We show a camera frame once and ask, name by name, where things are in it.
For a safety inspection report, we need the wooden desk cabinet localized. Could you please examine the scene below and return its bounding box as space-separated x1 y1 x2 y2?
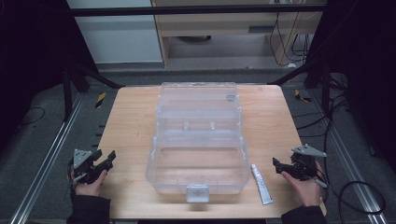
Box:
151 0 327 67

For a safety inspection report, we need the white ointment tube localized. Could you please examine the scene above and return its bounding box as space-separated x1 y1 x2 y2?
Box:
250 163 274 206

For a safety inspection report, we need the clear plastic storage box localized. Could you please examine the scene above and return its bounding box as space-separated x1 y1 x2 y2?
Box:
145 81 251 203

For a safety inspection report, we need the person's right hand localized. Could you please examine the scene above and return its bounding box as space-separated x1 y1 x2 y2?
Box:
280 160 325 208

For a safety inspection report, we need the white cabinet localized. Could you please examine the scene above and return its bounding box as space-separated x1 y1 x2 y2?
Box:
65 0 164 64

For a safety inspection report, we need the aluminium rail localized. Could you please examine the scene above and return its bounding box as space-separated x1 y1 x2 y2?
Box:
9 92 85 224
307 90 390 224

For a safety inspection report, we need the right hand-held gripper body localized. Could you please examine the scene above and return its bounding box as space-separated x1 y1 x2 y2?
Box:
281 144 329 182

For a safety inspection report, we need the yellow-handled tool on floor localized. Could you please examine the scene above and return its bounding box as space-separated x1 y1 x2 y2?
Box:
94 91 107 109
294 89 312 104

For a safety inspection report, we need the bundle of hanging cables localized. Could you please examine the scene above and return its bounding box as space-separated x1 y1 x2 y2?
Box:
269 0 316 68

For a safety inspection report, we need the yellow-handled tool on floor left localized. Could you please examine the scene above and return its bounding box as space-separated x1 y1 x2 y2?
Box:
94 91 107 109

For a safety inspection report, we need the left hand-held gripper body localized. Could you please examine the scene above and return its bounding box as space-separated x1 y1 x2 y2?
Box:
70 148 104 185

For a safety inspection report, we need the black metal stand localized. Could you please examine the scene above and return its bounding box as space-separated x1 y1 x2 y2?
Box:
268 55 332 118
61 60 125 122

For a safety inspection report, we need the black cable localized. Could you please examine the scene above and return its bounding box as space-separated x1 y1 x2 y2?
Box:
323 90 387 217
18 106 47 127

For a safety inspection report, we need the person's left hand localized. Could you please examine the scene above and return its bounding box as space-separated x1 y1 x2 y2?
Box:
70 169 108 198

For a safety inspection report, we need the yellow-handled tool on floor right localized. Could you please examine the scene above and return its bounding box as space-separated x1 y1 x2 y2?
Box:
294 89 312 104

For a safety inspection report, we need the black metal crossbar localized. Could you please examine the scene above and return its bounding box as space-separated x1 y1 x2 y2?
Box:
68 4 328 18

